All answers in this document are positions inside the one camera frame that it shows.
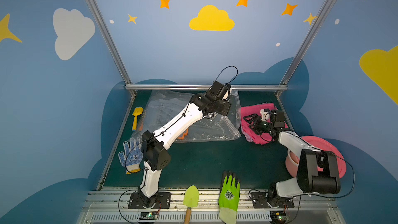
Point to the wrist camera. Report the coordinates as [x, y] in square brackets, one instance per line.
[265, 114]
[221, 91]

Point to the blue dotted white glove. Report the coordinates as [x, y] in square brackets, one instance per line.
[132, 155]

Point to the aluminium frame rail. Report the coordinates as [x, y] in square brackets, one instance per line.
[205, 87]

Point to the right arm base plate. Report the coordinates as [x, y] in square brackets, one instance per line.
[265, 200]

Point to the clear plastic vacuum bag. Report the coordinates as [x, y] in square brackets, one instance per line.
[214, 127]

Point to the pink trousers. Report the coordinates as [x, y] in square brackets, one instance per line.
[248, 133]

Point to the green garden trowel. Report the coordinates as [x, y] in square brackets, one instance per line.
[191, 198]

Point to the left controller board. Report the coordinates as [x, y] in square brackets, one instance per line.
[148, 216]

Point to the right controller board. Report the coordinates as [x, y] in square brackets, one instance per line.
[278, 217]

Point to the light blue jeans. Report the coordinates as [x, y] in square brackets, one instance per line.
[165, 110]

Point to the yellow toy shovel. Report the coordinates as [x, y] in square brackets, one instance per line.
[137, 111]

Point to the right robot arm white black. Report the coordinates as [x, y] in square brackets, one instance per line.
[317, 172]

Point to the controller board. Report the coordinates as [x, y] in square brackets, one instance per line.
[148, 216]
[278, 217]

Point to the green black work glove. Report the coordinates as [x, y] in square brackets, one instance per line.
[229, 197]

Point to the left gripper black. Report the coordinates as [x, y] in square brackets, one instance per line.
[222, 107]

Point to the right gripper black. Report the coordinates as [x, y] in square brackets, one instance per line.
[255, 123]

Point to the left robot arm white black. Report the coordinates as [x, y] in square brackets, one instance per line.
[155, 144]

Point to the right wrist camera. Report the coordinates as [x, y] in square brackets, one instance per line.
[265, 114]

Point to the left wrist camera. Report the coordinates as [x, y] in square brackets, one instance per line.
[221, 91]

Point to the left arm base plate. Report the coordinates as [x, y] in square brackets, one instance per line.
[160, 200]

